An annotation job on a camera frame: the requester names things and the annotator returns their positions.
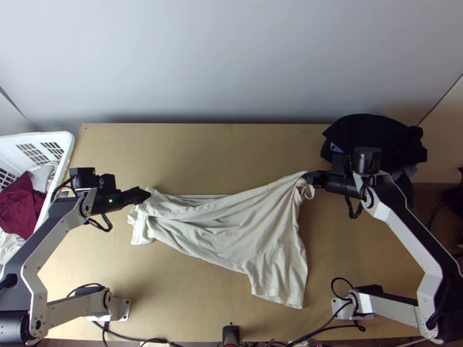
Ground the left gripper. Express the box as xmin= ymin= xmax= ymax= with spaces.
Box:
xmin=90 ymin=173 xmax=152 ymax=216

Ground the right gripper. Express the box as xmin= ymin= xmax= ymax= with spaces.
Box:
xmin=302 ymin=169 xmax=358 ymax=198

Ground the cream t-shirt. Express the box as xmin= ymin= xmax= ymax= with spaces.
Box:
xmin=126 ymin=170 xmax=315 ymax=310

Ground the pile of folded clothes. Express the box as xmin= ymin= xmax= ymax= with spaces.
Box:
xmin=319 ymin=113 xmax=429 ymax=209

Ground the white laundry basket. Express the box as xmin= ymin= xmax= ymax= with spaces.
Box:
xmin=0 ymin=131 xmax=76 ymax=279

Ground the heap of clothes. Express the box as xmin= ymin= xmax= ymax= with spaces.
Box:
xmin=0 ymin=164 xmax=58 ymax=268

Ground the black cable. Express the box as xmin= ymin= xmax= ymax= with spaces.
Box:
xmin=94 ymin=320 xmax=174 ymax=347
xmin=68 ymin=283 xmax=104 ymax=298
xmin=86 ymin=213 xmax=113 ymax=233
xmin=344 ymin=195 xmax=363 ymax=220
xmin=330 ymin=277 xmax=366 ymax=331

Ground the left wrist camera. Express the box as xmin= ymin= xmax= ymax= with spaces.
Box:
xmin=69 ymin=167 xmax=98 ymax=190

